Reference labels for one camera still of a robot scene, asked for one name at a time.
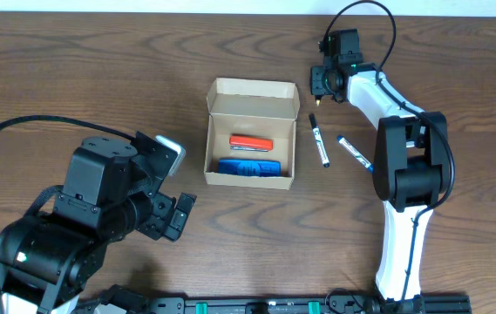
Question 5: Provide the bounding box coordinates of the blue plastic holder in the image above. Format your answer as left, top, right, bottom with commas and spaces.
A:
218, 159, 281, 177

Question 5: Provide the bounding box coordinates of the red stapler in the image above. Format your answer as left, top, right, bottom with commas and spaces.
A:
229, 135, 274, 152

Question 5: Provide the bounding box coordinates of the black correction tape dispenser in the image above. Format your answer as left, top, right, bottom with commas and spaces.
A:
315, 96, 323, 106

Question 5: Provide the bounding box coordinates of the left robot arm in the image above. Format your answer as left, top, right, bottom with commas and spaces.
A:
0, 133, 196, 313

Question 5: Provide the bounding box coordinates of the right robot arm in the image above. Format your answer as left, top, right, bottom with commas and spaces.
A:
310, 29, 452, 302

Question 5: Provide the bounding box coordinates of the blue whiteboard marker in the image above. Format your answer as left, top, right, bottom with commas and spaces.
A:
337, 135, 373, 173

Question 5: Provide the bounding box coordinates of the black whiteboard marker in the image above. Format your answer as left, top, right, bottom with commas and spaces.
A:
309, 113, 330, 167

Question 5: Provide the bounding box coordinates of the open cardboard box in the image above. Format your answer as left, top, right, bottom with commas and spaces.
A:
204, 78, 300, 190

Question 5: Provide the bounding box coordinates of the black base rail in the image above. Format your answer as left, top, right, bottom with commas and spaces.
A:
73, 285, 472, 314

